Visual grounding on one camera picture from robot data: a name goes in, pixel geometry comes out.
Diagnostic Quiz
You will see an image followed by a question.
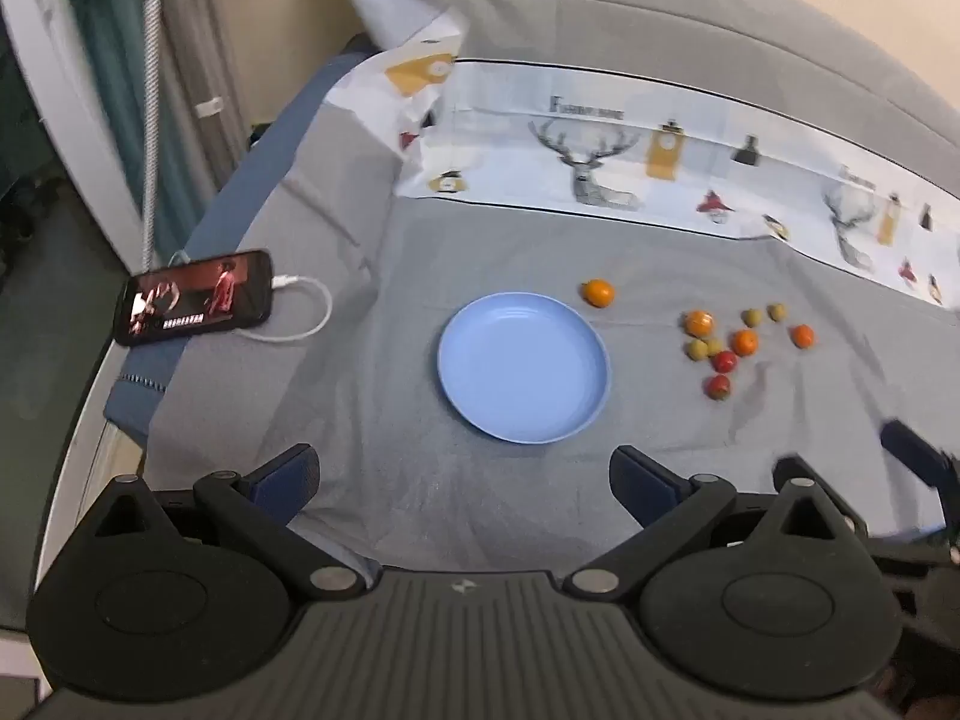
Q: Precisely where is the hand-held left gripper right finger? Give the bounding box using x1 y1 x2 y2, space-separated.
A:
562 446 871 605

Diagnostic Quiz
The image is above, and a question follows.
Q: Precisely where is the white deer print cloth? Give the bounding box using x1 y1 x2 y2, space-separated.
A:
319 0 960 308

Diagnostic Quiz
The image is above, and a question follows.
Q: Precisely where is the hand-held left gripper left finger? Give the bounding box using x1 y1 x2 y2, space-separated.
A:
71 444 370 605

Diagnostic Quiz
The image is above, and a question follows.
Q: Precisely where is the black smartphone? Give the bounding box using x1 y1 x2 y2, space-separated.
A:
112 249 272 347

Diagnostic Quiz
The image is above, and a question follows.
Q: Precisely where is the white door frame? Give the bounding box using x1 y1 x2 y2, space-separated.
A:
0 0 147 263

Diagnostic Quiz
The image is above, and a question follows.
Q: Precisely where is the white charging cable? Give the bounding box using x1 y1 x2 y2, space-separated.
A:
247 274 334 344

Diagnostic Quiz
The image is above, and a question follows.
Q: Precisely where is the teal curtain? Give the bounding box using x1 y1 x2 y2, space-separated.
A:
60 0 192 241

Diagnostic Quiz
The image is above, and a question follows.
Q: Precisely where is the light blue plate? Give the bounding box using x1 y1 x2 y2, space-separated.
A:
437 292 612 445

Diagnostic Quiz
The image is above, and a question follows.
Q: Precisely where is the checkered pole with black handle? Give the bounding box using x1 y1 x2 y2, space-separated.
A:
139 0 167 271

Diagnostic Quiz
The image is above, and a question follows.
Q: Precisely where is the grey quilt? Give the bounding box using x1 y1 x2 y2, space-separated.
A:
442 0 960 203

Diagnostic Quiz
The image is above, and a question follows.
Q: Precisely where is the grey curtain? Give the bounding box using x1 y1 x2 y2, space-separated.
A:
157 0 248 188

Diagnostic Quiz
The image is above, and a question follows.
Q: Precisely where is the blue bed sheet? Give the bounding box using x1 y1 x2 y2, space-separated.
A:
103 52 376 445

